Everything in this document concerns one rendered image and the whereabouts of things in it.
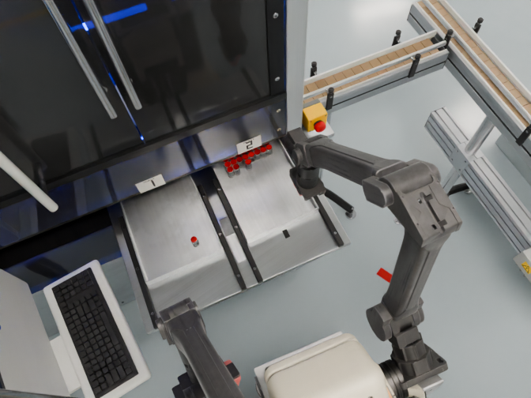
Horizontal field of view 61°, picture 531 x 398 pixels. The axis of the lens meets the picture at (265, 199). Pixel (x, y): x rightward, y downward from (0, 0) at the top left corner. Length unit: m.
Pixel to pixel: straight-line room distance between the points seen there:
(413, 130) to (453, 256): 0.79
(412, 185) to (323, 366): 0.39
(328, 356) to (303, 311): 1.39
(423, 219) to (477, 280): 1.81
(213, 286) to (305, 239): 0.33
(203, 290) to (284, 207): 0.38
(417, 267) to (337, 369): 0.25
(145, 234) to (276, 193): 0.46
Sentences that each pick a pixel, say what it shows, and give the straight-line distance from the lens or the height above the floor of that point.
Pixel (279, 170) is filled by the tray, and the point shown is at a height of 0.88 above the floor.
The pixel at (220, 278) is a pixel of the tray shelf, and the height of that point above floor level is 0.88.
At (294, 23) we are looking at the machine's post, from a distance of 1.19.
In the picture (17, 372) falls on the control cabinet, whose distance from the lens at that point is 1.37.
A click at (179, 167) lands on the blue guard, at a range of 1.45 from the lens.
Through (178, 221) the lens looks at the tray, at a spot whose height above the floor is 0.88.
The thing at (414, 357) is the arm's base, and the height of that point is 1.23.
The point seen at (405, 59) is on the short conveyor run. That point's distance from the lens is 1.85.
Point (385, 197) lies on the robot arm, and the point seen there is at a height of 1.61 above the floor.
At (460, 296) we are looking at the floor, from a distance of 2.49.
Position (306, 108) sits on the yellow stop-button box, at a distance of 1.56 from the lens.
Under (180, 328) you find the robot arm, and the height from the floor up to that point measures 1.42.
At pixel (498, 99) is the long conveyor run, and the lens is 1.86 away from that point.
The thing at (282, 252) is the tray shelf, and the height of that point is 0.88.
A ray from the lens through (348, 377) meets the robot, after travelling 0.89.
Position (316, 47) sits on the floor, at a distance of 3.19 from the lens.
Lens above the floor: 2.27
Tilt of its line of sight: 64 degrees down
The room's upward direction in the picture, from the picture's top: 5 degrees counter-clockwise
